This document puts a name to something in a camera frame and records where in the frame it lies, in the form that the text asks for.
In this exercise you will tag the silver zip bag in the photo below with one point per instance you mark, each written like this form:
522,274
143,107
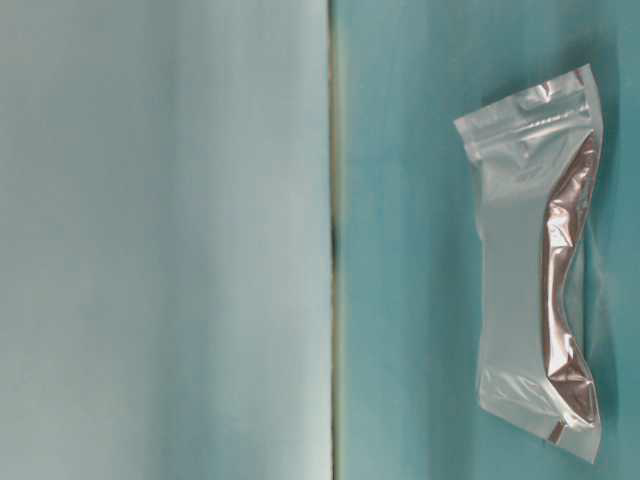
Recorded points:
535,157

